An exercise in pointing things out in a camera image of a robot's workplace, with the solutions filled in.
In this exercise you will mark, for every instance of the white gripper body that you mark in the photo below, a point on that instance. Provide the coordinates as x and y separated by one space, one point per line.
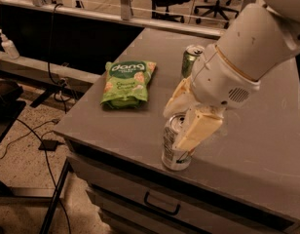
218 80

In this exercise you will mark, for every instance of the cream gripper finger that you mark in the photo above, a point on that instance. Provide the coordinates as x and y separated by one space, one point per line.
181 99
199 124

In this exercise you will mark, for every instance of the white 7up can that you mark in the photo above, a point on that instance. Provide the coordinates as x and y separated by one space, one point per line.
172 157

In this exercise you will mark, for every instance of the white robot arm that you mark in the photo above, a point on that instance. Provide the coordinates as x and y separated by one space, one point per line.
261 38

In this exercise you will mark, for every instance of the green soda can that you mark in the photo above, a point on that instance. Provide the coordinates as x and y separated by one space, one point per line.
191 53

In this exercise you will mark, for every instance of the green snack bag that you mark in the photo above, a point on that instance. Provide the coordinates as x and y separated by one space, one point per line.
126 83

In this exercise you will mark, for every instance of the grey drawer cabinet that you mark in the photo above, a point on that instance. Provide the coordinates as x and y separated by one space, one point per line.
118 187

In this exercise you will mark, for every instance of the black power adapter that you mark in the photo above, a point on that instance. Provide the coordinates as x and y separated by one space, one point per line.
48 145

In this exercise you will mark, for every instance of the clear sanitizer bottle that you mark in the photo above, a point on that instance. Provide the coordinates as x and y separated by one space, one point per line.
8 46

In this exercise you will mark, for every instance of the black drawer handle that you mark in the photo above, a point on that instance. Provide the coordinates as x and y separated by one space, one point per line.
160 205

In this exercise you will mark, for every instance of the black table frame leg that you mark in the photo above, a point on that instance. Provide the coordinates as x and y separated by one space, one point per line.
55 199

